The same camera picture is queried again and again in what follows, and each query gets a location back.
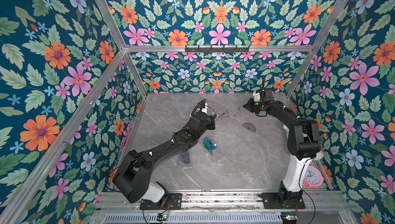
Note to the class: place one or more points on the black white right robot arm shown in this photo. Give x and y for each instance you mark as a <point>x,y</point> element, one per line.
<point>303,139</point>

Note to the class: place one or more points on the pink alarm clock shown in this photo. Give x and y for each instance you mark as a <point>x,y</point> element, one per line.
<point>313,178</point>

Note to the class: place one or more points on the black hook rail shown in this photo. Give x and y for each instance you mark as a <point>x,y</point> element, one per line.
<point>217,49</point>

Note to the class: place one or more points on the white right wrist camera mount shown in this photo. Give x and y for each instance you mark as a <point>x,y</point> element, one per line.
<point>257,96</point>

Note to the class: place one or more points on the teal ruler set pouch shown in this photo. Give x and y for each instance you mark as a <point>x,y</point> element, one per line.
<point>209,145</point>

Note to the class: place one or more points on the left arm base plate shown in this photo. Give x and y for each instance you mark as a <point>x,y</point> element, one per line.
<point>170,201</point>

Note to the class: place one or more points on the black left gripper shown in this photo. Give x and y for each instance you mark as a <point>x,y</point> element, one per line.
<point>209,119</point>

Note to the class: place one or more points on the purple protractor ruler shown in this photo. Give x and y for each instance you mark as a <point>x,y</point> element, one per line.
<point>249,126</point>

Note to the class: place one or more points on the purple triangle ruler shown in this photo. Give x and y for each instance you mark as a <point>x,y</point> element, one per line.
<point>224,114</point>

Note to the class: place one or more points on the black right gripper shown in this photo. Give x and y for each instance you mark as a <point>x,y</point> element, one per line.
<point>265,97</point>

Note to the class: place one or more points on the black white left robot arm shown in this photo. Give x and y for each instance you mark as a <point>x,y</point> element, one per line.
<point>133,176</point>

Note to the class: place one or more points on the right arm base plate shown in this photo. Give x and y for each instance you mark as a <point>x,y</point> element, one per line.
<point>283,199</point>

